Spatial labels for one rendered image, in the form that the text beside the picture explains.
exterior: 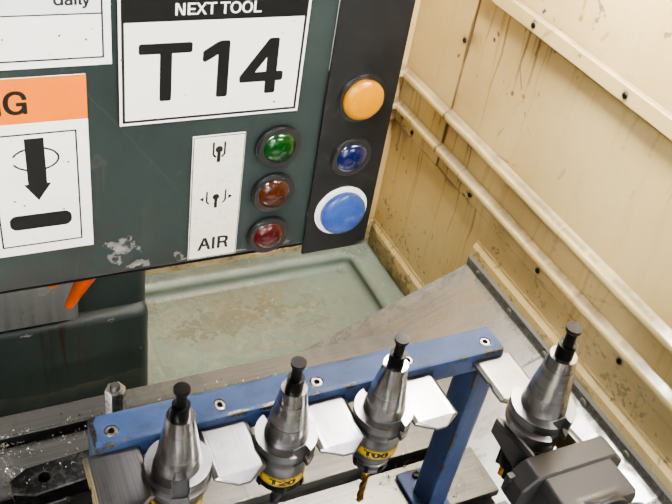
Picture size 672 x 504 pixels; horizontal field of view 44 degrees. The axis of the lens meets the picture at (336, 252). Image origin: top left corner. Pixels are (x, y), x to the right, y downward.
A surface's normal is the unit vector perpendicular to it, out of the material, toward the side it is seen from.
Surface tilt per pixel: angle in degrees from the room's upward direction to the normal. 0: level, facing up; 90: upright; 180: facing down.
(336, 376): 0
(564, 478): 1
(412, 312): 24
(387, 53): 90
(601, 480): 1
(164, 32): 90
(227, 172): 90
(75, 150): 90
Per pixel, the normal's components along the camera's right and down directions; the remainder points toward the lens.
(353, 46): 0.41, 0.62
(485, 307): -0.24, -0.64
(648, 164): -0.90, 0.15
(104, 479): 0.14, -0.77
